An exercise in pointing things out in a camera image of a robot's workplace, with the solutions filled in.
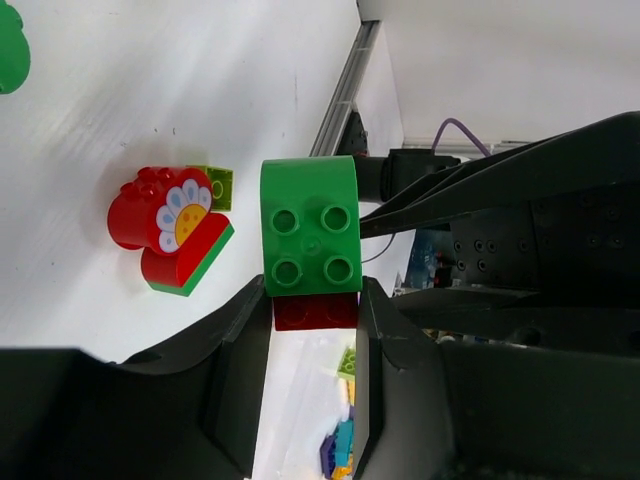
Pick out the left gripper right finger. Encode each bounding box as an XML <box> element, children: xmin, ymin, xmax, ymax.
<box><xmin>354</xmin><ymin>278</ymin><xmax>639</xmax><ymax>479</ymax></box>

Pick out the aluminium rail right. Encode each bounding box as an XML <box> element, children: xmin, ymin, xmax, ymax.
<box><xmin>310</xmin><ymin>20</ymin><xmax>380</xmax><ymax>157</ymax></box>

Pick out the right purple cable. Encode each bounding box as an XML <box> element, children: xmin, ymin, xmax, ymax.
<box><xmin>429</xmin><ymin>117</ymin><xmax>494</xmax><ymax>159</ymax></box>

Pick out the red L-shaped lego brick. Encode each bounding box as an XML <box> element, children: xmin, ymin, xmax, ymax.
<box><xmin>273</xmin><ymin>292</ymin><xmax>359</xmax><ymax>331</ymax></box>

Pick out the lime lego brick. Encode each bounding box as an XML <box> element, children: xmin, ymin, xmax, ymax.
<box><xmin>336</xmin><ymin>347</ymin><xmax>356</xmax><ymax>382</ymax></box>
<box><xmin>192</xmin><ymin>165</ymin><xmax>234</xmax><ymax>212</ymax></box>

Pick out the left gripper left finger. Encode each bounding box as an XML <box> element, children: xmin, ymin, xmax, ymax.
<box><xmin>1</xmin><ymin>276</ymin><xmax>272</xmax><ymax>479</ymax></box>

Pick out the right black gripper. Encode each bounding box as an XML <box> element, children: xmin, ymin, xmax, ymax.
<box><xmin>360</xmin><ymin>111</ymin><xmax>639</xmax><ymax>350</ymax></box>

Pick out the green curved lego brick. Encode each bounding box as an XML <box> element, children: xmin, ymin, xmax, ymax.
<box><xmin>0</xmin><ymin>0</ymin><xmax>31</xmax><ymax>95</ymax></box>

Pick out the red flower lego block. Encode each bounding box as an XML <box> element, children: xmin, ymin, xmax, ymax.
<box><xmin>107</xmin><ymin>166</ymin><xmax>234</xmax><ymax>297</ymax></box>

